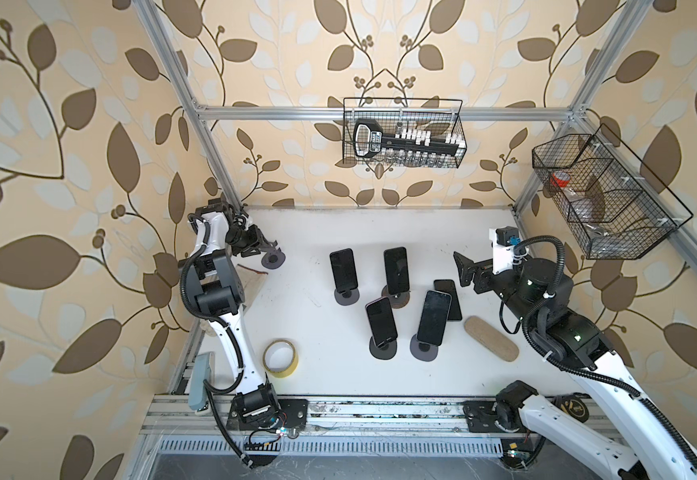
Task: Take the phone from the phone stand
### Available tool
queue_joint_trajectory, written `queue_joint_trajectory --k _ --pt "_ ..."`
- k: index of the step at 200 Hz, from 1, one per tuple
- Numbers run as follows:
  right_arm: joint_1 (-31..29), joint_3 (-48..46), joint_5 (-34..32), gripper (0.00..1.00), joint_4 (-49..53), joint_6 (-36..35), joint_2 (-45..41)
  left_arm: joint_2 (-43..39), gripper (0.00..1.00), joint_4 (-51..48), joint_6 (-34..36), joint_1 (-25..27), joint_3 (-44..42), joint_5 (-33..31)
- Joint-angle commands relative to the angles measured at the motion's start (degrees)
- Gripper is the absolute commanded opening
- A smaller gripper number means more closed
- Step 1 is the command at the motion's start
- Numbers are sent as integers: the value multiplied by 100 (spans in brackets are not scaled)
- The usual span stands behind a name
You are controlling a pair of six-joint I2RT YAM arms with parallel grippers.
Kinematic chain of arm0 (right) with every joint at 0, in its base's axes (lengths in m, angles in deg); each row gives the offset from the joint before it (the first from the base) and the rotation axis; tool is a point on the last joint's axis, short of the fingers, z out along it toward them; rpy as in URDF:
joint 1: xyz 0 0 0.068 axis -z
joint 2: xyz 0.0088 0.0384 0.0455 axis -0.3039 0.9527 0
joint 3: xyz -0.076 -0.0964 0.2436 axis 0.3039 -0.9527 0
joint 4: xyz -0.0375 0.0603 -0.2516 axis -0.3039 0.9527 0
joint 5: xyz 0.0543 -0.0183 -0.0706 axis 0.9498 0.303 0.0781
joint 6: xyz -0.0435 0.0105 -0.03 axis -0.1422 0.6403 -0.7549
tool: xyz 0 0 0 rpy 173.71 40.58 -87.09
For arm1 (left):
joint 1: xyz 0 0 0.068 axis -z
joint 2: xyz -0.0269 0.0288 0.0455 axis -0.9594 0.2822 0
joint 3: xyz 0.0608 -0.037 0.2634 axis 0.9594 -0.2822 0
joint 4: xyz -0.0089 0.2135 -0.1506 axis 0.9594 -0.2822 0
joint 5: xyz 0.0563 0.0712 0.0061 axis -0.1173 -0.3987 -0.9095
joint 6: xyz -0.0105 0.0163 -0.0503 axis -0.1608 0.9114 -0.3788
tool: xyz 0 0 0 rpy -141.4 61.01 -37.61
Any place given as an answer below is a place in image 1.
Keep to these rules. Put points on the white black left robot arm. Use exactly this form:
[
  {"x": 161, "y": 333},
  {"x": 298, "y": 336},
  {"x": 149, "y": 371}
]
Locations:
[{"x": 211, "y": 289}]

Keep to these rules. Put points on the wooden base phone stand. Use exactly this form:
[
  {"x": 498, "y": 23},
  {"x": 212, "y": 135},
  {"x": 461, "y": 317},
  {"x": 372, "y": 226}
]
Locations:
[{"x": 397, "y": 301}]

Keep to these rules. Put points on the aluminium front rail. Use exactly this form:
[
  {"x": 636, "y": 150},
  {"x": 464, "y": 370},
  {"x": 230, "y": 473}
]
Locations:
[{"x": 332, "y": 415}]

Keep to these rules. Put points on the grey phone stand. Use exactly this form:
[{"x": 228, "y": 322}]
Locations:
[
  {"x": 385, "y": 352},
  {"x": 346, "y": 298},
  {"x": 272, "y": 255},
  {"x": 422, "y": 351}
]

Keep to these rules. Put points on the yellow black tape measure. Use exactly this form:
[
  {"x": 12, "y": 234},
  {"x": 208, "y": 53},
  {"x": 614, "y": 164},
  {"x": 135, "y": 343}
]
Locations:
[{"x": 574, "y": 406}]

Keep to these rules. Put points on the clear bottle red cap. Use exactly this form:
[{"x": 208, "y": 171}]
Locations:
[{"x": 576, "y": 205}]

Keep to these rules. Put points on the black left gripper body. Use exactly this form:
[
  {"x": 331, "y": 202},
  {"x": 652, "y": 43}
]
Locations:
[{"x": 242, "y": 242}]

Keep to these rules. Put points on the black wire basket right wall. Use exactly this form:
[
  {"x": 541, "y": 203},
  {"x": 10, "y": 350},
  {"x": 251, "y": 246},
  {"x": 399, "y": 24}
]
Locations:
[{"x": 640, "y": 209}]

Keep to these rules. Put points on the black smartphone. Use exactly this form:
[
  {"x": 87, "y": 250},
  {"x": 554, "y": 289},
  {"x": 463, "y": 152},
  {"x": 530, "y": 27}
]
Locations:
[
  {"x": 396, "y": 271},
  {"x": 381, "y": 322},
  {"x": 433, "y": 318},
  {"x": 344, "y": 270}
]

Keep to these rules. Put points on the black wire basket back wall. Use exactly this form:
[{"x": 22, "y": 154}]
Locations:
[{"x": 439, "y": 116}]

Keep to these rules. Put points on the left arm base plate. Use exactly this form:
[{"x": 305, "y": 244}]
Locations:
[{"x": 249, "y": 415}]

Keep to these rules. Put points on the black socket set rail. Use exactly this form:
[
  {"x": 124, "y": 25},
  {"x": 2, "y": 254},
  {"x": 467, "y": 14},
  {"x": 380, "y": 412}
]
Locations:
[{"x": 369, "y": 139}]

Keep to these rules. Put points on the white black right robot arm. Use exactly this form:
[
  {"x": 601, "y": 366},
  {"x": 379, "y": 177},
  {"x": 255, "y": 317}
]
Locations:
[{"x": 529, "y": 279}]

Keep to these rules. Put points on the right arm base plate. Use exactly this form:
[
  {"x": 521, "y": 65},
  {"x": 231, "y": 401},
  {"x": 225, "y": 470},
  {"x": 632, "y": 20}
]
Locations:
[{"x": 483, "y": 417}]

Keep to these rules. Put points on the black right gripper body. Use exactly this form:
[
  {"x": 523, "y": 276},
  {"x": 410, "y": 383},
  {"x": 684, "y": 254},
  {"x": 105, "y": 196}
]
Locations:
[{"x": 502, "y": 284}]

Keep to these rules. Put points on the yellow masking tape roll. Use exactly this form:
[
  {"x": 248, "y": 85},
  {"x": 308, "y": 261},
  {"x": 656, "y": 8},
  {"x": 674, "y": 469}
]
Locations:
[{"x": 281, "y": 358}]

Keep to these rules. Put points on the black wire basket wall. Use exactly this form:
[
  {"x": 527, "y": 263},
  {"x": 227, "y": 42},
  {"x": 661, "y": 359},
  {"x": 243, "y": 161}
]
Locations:
[
  {"x": 439, "y": 116},
  {"x": 640, "y": 209}
]

